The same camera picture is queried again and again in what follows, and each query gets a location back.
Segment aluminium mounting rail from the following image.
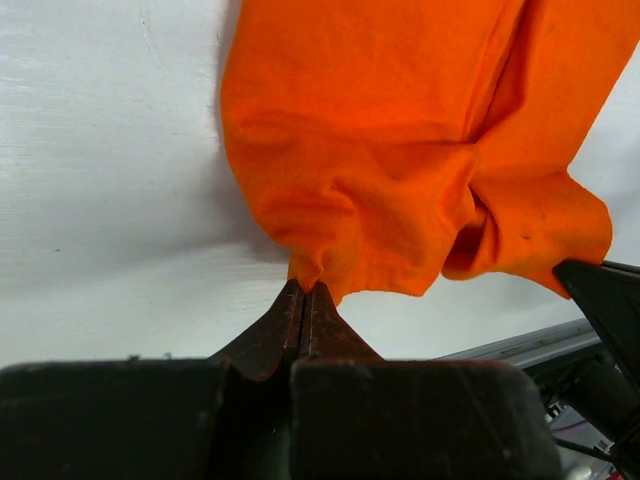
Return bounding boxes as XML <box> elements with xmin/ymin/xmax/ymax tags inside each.
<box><xmin>440</xmin><ymin>318</ymin><xmax>601</xmax><ymax>369</ymax></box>

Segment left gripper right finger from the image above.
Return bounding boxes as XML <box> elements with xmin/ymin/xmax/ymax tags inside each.
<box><xmin>290</xmin><ymin>284</ymin><xmax>563</xmax><ymax>479</ymax></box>

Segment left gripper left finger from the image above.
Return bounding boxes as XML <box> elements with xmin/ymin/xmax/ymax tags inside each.
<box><xmin>1</xmin><ymin>281</ymin><xmax>304</xmax><ymax>479</ymax></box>

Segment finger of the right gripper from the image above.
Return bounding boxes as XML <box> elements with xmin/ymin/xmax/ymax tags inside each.
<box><xmin>553</xmin><ymin>260</ymin><xmax>639</xmax><ymax>392</ymax></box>

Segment orange t-shirt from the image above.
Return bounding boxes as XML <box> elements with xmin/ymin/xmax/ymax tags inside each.
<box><xmin>220</xmin><ymin>1</ymin><xmax>639</xmax><ymax>300</ymax></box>

